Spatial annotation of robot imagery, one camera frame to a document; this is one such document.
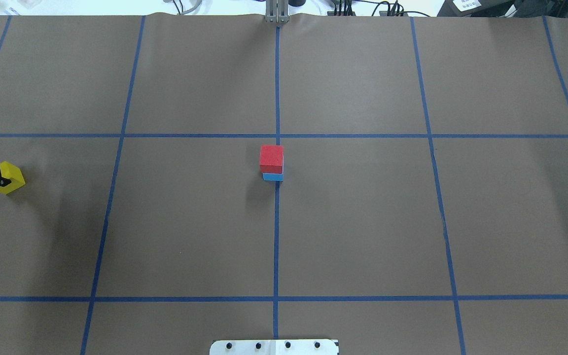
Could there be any red wooden cube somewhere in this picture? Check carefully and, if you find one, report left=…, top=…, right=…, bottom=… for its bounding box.
left=259, top=144, right=284, bottom=175

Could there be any blue wooden cube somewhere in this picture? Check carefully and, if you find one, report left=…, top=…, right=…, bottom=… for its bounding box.
left=262, top=173, right=284, bottom=182

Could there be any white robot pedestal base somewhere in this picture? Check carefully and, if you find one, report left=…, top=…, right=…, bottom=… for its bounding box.
left=209, top=339, right=340, bottom=355

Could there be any aluminium frame post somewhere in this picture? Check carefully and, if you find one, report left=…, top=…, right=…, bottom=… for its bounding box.
left=264, top=0, right=290, bottom=25

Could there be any yellow wooden cube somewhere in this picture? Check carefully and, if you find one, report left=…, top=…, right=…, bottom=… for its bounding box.
left=0, top=161, right=26, bottom=195

